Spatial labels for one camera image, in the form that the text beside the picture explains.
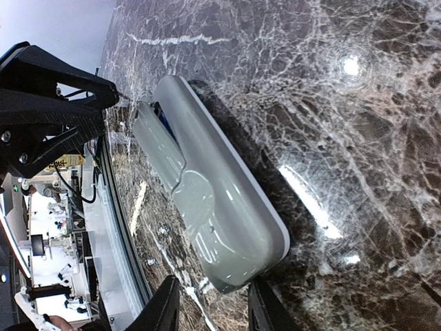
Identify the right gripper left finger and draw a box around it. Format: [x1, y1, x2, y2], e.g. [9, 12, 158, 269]
[125, 275, 180, 331]

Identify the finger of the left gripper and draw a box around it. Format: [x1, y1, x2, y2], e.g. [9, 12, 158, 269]
[1, 89, 105, 179]
[1, 41, 119, 110]

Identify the grey remote control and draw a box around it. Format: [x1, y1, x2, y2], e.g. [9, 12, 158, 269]
[147, 75, 290, 294]

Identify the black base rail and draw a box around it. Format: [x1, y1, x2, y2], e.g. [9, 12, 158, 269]
[89, 128, 152, 329]

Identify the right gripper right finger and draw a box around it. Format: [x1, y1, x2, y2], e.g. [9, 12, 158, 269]
[248, 279, 300, 331]

